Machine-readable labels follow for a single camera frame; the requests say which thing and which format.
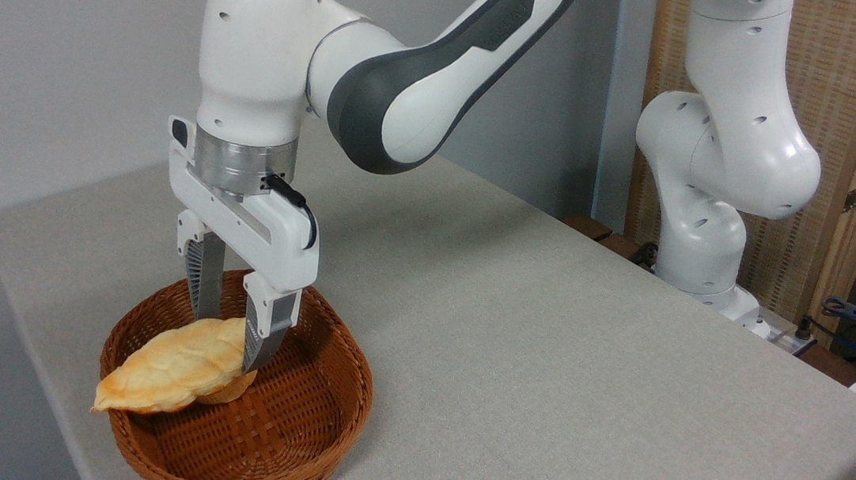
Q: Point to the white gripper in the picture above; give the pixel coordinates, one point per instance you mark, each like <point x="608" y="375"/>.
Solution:
<point x="276" y="248"/>

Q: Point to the long golden bread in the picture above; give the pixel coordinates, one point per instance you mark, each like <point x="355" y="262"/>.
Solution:
<point x="176" y="365"/>

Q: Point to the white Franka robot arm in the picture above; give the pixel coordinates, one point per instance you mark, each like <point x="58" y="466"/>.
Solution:
<point x="256" y="55"/>

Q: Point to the small round rose-shaped bun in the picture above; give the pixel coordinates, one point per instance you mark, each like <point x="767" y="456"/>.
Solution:
<point x="233" y="392"/>

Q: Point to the brown wicker basket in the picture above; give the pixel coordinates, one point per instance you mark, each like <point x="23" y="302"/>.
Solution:
<point x="279" y="447"/>

